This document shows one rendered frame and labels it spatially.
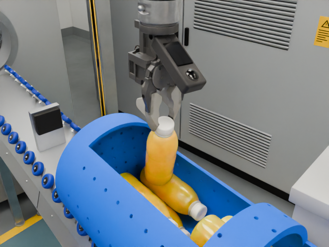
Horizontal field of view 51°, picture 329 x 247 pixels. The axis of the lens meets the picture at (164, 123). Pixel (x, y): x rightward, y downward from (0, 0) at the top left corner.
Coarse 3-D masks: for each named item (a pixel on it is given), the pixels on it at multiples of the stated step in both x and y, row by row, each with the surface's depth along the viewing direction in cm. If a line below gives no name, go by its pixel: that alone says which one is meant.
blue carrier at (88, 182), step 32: (96, 128) 76; (128, 128) 86; (64, 160) 75; (96, 160) 69; (128, 160) 90; (64, 192) 75; (96, 192) 66; (128, 192) 62; (224, 192) 75; (96, 224) 65; (128, 224) 59; (160, 224) 55; (192, 224) 83; (224, 224) 52; (256, 224) 51; (288, 224) 53
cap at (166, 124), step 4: (164, 116) 70; (160, 120) 70; (164, 120) 70; (168, 120) 70; (172, 120) 70; (160, 124) 69; (164, 124) 69; (168, 124) 69; (172, 124) 69; (160, 128) 68; (164, 128) 68; (168, 128) 68; (172, 128) 69; (160, 132) 69; (164, 132) 69; (168, 132) 69
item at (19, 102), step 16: (0, 80) 172; (0, 96) 157; (16, 96) 157; (0, 112) 144; (16, 112) 144; (16, 128) 133; (64, 128) 133; (0, 144) 132; (32, 144) 124; (64, 144) 124; (16, 160) 120; (48, 160) 115; (16, 176) 121; (32, 192) 110; (48, 208) 102; (48, 224) 102; (64, 224) 95; (64, 240) 95
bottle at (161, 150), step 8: (152, 136) 71; (160, 136) 70; (168, 136) 70; (176, 136) 72; (152, 144) 71; (160, 144) 70; (168, 144) 71; (176, 144) 73; (152, 152) 72; (160, 152) 72; (168, 152) 72; (176, 152) 75; (152, 160) 75; (160, 160) 74; (168, 160) 74; (152, 168) 77; (160, 168) 76; (168, 168) 77; (152, 176) 79; (160, 176) 78; (168, 176) 80; (160, 184) 81
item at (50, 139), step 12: (48, 108) 115; (36, 120) 112; (48, 120) 115; (60, 120) 118; (36, 132) 115; (48, 132) 118; (60, 132) 122; (36, 144) 119; (48, 144) 120; (60, 144) 124
